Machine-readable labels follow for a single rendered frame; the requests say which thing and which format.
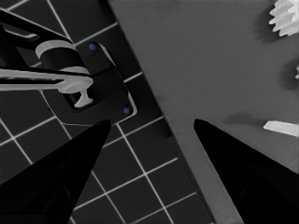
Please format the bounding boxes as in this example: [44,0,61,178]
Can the small white T-shaped piece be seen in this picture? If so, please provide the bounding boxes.
[263,119,299,138]

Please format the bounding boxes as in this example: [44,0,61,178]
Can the dark robot body block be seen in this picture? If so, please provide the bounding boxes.
[0,6,138,126]

